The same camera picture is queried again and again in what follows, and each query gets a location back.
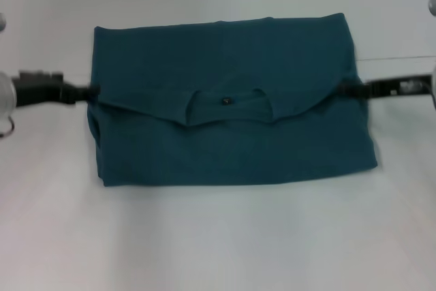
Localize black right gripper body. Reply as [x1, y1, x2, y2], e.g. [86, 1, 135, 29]
[366, 72, 434, 99]

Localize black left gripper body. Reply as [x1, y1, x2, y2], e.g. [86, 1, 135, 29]
[11, 70, 76, 107]

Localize teal t-shirt with FREE print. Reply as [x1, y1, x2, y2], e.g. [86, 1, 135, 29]
[87, 12, 382, 189]

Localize thin dark left wrist cable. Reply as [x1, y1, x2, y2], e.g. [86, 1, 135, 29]
[0, 116, 16, 139]

